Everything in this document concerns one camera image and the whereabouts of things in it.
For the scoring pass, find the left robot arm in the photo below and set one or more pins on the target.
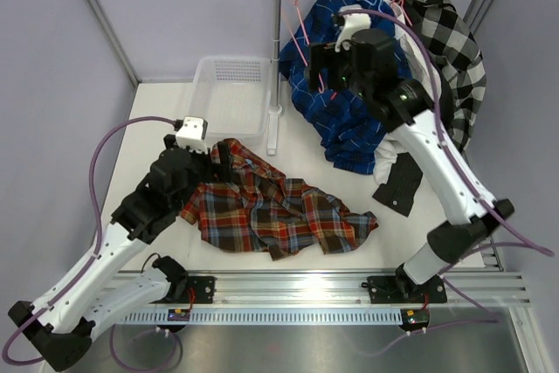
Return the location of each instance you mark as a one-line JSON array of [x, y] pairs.
[[63, 323]]

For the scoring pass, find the white plastic basket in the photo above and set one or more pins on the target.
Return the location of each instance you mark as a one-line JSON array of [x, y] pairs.
[[232, 93]]

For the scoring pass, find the white slotted cable duct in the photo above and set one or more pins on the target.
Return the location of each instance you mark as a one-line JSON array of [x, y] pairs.
[[263, 316]]

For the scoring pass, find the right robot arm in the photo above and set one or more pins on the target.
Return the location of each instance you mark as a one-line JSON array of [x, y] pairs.
[[366, 65]]

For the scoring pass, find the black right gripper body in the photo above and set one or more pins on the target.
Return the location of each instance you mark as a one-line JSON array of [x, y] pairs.
[[340, 72]]

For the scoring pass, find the black white checked shirt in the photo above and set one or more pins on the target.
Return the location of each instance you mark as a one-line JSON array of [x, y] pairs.
[[458, 57]]

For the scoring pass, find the blue plaid shirt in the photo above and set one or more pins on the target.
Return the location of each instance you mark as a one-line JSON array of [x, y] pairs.
[[349, 135]]

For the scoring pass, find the pink wire hanger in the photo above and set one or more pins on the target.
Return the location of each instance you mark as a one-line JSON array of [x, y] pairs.
[[314, 28]]

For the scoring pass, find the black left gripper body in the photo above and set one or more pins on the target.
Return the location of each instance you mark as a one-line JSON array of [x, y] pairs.
[[204, 170]]

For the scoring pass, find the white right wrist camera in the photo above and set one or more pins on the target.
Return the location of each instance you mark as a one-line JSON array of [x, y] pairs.
[[353, 22]]

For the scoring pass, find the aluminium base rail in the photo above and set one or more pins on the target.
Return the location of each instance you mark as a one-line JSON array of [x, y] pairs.
[[490, 289]]

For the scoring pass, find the red plaid shirt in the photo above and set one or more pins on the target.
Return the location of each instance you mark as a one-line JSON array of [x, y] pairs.
[[263, 210]]

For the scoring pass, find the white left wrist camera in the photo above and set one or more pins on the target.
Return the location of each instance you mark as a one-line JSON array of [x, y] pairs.
[[191, 135]]

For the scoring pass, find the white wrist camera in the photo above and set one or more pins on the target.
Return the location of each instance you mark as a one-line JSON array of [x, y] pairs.
[[191, 135], [353, 22]]

